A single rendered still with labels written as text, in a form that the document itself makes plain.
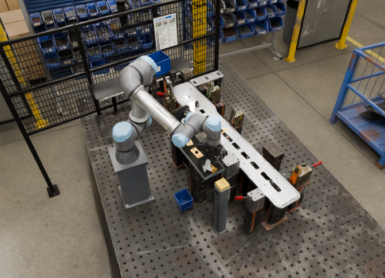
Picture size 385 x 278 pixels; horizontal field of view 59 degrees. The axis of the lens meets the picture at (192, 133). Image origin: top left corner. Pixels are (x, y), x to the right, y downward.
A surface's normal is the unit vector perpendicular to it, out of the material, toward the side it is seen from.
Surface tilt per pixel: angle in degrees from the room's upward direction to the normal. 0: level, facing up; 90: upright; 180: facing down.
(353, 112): 0
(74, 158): 0
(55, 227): 0
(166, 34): 90
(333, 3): 90
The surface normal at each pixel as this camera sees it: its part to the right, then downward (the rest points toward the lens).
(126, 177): 0.39, 0.62
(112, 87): -0.02, -0.73
